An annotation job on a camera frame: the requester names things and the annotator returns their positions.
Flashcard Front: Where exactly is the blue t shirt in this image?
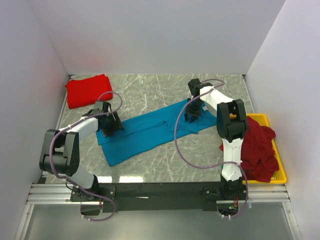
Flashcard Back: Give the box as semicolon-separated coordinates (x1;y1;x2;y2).
95;98;218;167

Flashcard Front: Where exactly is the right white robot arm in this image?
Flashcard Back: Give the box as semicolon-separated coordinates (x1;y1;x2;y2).
184;78;248;182

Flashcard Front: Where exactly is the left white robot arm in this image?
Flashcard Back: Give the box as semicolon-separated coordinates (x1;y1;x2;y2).
39;100;124;193

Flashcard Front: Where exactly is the folded red t shirt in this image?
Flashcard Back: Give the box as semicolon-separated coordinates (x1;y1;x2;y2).
65;74;113;109

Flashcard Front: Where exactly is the dark red t shirt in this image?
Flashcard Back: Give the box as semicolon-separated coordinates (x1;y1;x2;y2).
219;115;280;183

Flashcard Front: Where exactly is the black base beam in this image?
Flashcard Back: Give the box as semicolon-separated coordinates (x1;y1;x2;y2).
69;182;251;216

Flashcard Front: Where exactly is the yellow plastic bin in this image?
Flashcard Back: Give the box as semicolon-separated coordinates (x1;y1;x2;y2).
246;113;287;184

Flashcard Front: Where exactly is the aluminium frame rail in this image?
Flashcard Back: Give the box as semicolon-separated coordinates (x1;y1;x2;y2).
26;184;291;205

